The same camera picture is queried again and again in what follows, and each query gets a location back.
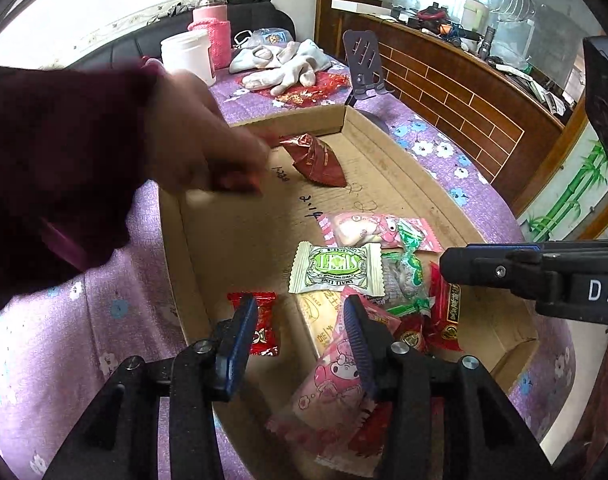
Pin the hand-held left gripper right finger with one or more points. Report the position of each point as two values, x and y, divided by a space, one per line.
359 340

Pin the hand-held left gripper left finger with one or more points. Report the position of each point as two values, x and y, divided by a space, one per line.
241 340

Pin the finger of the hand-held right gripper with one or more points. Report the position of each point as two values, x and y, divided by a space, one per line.
483 265

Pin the yellow cracker packet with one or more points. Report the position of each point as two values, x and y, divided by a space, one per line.
321 317

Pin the pink cartoon snack packet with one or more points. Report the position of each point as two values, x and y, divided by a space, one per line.
324 390

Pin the cardboard box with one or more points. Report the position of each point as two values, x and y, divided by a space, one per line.
244 220

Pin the another person's forearm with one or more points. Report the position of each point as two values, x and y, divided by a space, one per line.
59 160

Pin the red white candy packet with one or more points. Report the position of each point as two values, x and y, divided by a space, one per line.
266 310

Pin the dark red round-label packet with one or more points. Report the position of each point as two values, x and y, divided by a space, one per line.
411 335

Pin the red packet yellow label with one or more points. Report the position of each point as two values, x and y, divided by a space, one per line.
446 310

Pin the green white round-label packet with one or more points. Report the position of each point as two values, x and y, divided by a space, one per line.
336 267

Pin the green clear candy packet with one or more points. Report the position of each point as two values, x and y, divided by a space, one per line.
403 275

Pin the plain red snack packet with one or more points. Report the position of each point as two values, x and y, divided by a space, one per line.
373 430

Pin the pink marshmallow snack packet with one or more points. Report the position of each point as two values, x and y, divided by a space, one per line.
364 230

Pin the purple floral tablecloth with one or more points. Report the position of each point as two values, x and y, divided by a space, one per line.
134 270

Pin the wooden brick-pattern counter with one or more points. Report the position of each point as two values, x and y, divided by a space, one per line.
458 90

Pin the large dark red snack packet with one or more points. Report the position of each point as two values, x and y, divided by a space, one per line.
316 160

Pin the black phone stand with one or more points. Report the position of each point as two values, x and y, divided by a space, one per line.
364 60

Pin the red gold foil paper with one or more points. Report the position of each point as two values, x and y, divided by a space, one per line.
309 92

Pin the white glove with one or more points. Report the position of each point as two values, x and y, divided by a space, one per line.
289 77
264 57

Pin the white flat tray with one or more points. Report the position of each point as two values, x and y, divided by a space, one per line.
364 6

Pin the white plastic jar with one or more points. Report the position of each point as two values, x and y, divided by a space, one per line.
186 55

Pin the clear bag blue label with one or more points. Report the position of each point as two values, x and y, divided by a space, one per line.
271 37

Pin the pink knit-sleeve bottle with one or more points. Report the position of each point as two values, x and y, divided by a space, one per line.
216 35

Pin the black leather sofa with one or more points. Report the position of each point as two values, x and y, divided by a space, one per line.
279 22

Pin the bamboo wall picture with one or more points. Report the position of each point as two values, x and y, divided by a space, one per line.
568 195

